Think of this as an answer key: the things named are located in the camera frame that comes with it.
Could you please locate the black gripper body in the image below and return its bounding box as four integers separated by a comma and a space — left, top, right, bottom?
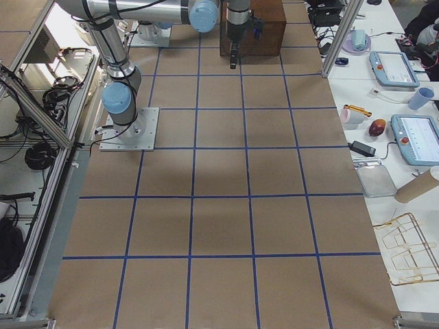
226, 23, 248, 42

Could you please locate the dark wooden drawer box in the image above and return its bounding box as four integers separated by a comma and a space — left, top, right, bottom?
239, 0, 286, 57

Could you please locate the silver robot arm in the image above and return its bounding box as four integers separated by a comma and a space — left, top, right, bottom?
57, 1, 220, 140

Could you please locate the purple plate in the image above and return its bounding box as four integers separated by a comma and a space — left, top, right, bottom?
342, 32, 371, 54

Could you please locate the teal cup on plate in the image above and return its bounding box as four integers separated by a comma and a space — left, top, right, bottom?
351, 29, 367, 51

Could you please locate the far teach pendant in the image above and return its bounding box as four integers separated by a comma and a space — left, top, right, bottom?
369, 51, 420, 88

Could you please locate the teach pendant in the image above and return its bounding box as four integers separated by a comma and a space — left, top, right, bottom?
369, 51, 420, 88
390, 114, 438, 167

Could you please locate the black power adapter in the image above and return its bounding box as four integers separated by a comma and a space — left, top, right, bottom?
348, 141, 376, 157

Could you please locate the red mango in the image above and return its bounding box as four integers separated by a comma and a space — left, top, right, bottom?
368, 119, 386, 137

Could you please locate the light blue cup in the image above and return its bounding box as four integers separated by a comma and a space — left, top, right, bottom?
408, 87, 434, 110

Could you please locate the near teach pendant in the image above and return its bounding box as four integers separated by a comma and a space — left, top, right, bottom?
390, 114, 438, 167

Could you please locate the cardboard tube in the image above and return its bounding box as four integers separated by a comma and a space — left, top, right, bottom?
394, 166, 438, 204

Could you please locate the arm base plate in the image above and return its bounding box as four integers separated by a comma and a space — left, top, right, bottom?
128, 21, 172, 48
99, 108, 160, 151

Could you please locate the aluminium frame post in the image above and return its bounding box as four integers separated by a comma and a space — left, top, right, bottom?
321, 0, 363, 78

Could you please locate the gold wire rack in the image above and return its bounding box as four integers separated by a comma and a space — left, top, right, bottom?
372, 212, 438, 287

